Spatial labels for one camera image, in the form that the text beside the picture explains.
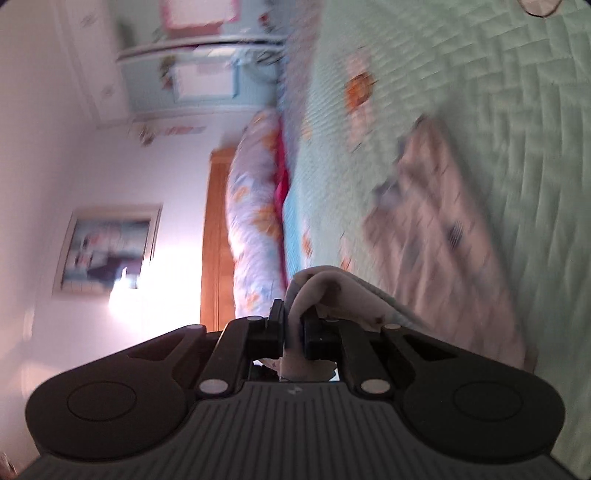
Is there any white patterned baby garment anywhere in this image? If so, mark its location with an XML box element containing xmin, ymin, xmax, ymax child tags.
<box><xmin>263</xmin><ymin>117</ymin><xmax>536</xmax><ymax>382</ymax></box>

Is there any wooden headboard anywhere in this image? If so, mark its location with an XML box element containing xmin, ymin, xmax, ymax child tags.
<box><xmin>200</xmin><ymin>147</ymin><xmax>235</xmax><ymax>332</ymax></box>

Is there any floral long pillow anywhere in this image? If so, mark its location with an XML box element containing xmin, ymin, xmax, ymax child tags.
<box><xmin>225</xmin><ymin>109</ymin><xmax>286</xmax><ymax>318</ymax></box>

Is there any magenta bed sheet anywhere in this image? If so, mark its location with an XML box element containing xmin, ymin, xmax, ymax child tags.
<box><xmin>273</xmin><ymin>125</ymin><xmax>290</xmax><ymax>288</ymax></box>

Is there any electric fan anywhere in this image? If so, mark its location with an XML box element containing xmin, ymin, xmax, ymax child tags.
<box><xmin>240</xmin><ymin>45</ymin><xmax>284</xmax><ymax>86</ymax></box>

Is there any pale blue sliding wardrobe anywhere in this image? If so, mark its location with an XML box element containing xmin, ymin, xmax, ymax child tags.
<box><xmin>107</xmin><ymin>1</ymin><xmax>286</xmax><ymax>118</ymax></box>

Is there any mint green bee quilt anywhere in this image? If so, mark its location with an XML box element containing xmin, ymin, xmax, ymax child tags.
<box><xmin>283</xmin><ymin>1</ymin><xmax>590</xmax><ymax>479</ymax></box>

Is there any white upper cabinet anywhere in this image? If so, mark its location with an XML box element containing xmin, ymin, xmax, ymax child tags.
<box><xmin>54</xmin><ymin>0</ymin><xmax>131</xmax><ymax>128</ymax></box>

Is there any framed wall picture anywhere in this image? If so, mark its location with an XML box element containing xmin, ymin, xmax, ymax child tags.
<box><xmin>52</xmin><ymin>204</ymin><xmax>162</xmax><ymax>297</ymax></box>

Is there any hanging wall ornament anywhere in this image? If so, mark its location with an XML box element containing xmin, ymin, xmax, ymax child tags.
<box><xmin>134</xmin><ymin>123</ymin><xmax>205</xmax><ymax>147</ymax></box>

